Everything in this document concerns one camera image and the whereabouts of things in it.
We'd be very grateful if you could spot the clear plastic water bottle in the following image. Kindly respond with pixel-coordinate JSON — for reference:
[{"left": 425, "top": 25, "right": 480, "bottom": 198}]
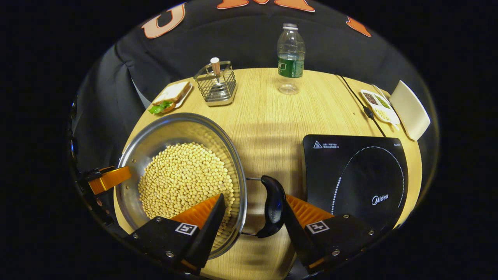
[{"left": 277, "top": 23, "right": 306, "bottom": 95}]

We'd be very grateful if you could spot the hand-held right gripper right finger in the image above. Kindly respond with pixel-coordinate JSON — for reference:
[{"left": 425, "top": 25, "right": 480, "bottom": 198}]
[{"left": 282, "top": 194, "right": 384, "bottom": 275}]

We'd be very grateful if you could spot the wire mesh utensil holder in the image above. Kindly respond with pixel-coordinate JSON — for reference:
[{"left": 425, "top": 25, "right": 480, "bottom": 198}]
[{"left": 193, "top": 60, "right": 238, "bottom": 107}]

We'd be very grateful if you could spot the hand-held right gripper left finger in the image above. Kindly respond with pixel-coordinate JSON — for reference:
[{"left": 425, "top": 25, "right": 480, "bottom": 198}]
[{"left": 124, "top": 193, "right": 227, "bottom": 276}]

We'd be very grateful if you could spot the wooden handled utensil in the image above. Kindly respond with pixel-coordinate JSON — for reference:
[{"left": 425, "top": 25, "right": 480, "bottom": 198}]
[{"left": 210, "top": 57, "right": 221, "bottom": 84}]

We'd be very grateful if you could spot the white toaster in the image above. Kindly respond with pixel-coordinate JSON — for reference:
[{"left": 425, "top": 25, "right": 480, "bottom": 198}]
[{"left": 389, "top": 80, "right": 431, "bottom": 141}]

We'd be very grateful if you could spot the black power cable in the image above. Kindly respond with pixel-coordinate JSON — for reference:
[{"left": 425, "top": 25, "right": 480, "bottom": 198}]
[{"left": 335, "top": 74, "right": 387, "bottom": 137}]

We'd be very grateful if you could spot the white divided dish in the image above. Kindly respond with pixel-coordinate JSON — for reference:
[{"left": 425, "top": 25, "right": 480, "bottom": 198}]
[{"left": 360, "top": 89, "right": 401, "bottom": 131}]

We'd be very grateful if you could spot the black induction cooktop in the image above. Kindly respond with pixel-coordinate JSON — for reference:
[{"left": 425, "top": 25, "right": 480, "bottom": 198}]
[{"left": 303, "top": 134, "right": 409, "bottom": 234}]

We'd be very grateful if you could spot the stainless steel pot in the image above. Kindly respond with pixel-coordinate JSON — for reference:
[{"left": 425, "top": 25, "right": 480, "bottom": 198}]
[{"left": 116, "top": 113, "right": 287, "bottom": 260}]

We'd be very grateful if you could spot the white sandwich plate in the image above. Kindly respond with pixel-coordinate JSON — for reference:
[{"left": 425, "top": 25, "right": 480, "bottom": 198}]
[{"left": 154, "top": 82, "right": 194, "bottom": 112}]

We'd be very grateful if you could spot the sandwich with lettuce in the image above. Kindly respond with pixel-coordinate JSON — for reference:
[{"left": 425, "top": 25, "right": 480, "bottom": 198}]
[{"left": 148, "top": 81, "right": 191, "bottom": 115}]

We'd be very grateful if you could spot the heap of soybeans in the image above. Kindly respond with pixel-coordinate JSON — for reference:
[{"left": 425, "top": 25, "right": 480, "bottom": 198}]
[{"left": 138, "top": 142, "right": 235, "bottom": 249}]

